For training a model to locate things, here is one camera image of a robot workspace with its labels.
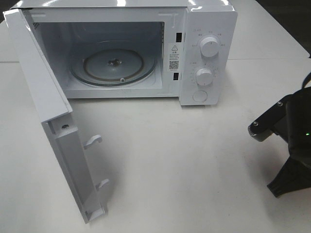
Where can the round white door button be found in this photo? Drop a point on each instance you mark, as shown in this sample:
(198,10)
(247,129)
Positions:
(200,96)

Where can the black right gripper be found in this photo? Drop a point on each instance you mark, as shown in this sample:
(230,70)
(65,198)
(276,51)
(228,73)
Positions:
(294,126)

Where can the glass microwave turntable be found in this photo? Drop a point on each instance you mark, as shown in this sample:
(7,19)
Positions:
(112,67)

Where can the white microwave oven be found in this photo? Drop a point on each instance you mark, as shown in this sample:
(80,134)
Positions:
(84,27)

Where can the white microwave door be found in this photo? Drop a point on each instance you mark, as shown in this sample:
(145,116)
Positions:
(55,114)

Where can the white warning label sticker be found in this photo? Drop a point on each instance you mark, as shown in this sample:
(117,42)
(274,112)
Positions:
(173,56)

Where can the white microwave knob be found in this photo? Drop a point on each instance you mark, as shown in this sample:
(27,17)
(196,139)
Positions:
(204,77)
(209,46)

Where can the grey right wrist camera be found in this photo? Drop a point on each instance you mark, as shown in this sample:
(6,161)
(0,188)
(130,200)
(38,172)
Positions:
(271,121)

